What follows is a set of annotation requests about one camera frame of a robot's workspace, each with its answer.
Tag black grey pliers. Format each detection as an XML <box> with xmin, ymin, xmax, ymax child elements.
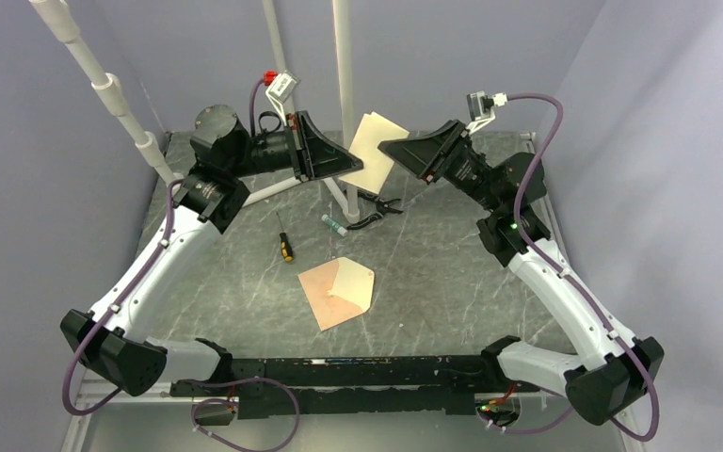
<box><xmin>345</xmin><ymin>190</ymin><xmax>403</xmax><ymax>231</ymax></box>

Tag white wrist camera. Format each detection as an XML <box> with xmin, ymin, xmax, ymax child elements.
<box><xmin>466</xmin><ymin>90</ymin><xmax>508</xmax><ymax>136</ymax></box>
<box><xmin>263</xmin><ymin>71</ymin><xmax>300</xmax><ymax>123</ymax></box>

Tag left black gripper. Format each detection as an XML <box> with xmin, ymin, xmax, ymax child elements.
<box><xmin>228</xmin><ymin>111</ymin><xmax>363</xmax><ymax>183</ymax></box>

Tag yellow black screwdriver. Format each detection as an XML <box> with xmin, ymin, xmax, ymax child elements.
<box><xmin>275</xmin><ymin>211</ymin><xmax>295</xmax><ymax>263</ymax></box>

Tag white PVC pipe frame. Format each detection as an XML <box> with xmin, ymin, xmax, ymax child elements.
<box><xmin>31</xmin><ymin>1</ymin><xmax>360</xmax><ymax>221</ymax></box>

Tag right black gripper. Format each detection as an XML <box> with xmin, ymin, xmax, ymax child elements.
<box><xmin>378</xmin><ymin>120</ymin><xmax>504</xmax><ymax>214</ymax></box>

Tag aluminium table frame rail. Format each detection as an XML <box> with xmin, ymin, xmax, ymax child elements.
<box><xmin>61</xmin><ymin>132</ymin><xmax>647</xmax><ymax>452</ymax></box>

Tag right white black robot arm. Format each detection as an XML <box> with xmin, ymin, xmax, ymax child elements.
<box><xmin>378</xmin><ymin>121</ymin><xmax>664</xmax><ymax>426</ymax></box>

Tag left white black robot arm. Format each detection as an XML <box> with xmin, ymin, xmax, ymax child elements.
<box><xmin>60</xmin><ymin>105</ymin><xmax>363</xmax><ymax>396</ymax></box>

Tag brown paper letter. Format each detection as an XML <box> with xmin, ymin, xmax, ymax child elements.
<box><xmin>339</xmin><ymin>112</ymin><xmax>410</xmax><ymax>195</ymax></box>

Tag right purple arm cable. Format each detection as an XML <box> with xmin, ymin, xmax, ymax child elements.
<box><xmin>483</xmin><ymin>92</ymin><xmax>661</xmax><ymax>444</ymax></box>

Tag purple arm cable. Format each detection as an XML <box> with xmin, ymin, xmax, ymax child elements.
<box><xmin>483</xmin><ymin>92</ymin><xmax>661</xmax><ymax>444</ymax></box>
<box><xmin>61</xmin><ymin>77</ymin><xmax>300</xmax><ymax>452</ymax></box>

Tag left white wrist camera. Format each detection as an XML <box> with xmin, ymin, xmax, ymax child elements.
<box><xmin>263</xmin><ymin>71</ymin><xmax>300</xmax><ymax>123</ymax></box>

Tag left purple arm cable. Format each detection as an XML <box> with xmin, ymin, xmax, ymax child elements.
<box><xmin>61</xmin><ymin>77</ymin><xmax>300</xmax><ymax>452</ymax></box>

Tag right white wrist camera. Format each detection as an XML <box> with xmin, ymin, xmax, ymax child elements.
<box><xmin>466</xmin><ymin>90</ymin><xmax>508</xmax><ymax>136</ymax></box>

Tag green white glue stick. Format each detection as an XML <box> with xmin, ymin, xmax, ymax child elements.
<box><xmin>321</xmin><ymin>214</ymin><xmax>348</xmax><ymax>237</ymax></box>

